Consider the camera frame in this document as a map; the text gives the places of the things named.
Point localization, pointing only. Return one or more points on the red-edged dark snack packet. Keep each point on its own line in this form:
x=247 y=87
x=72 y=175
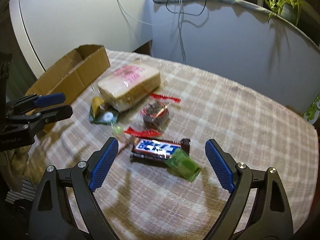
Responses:
x=154 y=116

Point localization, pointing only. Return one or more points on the Snickers bar chinese label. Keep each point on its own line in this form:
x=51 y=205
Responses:
x=157 y=149

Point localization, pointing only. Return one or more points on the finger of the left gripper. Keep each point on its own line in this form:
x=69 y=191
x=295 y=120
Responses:
x=31 y=102
x=20 y=130

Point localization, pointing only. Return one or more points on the green white carton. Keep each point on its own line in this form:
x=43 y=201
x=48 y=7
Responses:
x=311 y=115

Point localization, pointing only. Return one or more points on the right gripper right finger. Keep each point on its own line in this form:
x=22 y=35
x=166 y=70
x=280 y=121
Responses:
x=270 y=216

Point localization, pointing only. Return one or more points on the potted spider plant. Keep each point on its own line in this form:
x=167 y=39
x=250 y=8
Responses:
x=289 y=10

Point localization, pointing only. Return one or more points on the teal mint candy packet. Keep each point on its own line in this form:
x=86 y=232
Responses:
x=105 y=118

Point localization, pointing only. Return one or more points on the yellow green snack packet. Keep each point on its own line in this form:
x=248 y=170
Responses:
x=96 y=105

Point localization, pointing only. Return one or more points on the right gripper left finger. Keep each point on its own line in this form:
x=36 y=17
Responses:
x=51 y=216

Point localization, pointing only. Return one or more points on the small green round candy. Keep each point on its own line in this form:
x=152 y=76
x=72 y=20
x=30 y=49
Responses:
x=117 y=130

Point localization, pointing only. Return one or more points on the grey windowsill mat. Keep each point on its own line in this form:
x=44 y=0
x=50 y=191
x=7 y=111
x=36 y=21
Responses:
x=250 y=7

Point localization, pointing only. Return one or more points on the brown cardboard box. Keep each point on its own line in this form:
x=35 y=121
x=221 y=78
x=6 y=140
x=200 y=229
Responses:
x=73 y=73

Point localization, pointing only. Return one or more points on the plaid tablecloth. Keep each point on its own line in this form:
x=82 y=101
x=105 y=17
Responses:
x=142 y=201

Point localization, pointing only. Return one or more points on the bagged sliced bread loaf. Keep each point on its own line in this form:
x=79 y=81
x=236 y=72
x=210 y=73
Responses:
x=126 y=86

